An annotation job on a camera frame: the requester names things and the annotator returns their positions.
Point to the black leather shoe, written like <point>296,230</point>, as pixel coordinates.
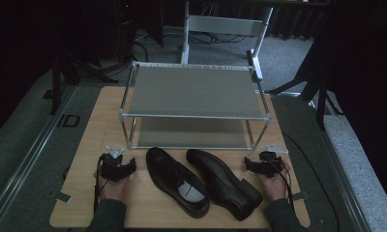
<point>220,180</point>
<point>169,175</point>

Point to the aluminium floor rail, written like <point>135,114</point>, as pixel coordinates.
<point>30,158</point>
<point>346,180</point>

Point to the person's left hand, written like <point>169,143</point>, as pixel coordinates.
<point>115,190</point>

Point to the white metal desk frame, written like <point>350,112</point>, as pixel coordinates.
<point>223,25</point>

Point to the grey tape strip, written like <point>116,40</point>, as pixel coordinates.
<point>299,196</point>
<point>61,196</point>

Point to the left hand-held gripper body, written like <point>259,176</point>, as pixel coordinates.
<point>111,167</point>

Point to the person's right hand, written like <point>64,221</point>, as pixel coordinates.
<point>273,188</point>

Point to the black metal stand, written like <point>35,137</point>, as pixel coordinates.
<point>56,83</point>
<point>320,96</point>

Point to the grey metal shoe rack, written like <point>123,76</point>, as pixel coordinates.
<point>194,92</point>

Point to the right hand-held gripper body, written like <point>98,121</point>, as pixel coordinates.
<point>270,164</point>

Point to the black rectangular bracket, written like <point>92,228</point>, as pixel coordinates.
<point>68,121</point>

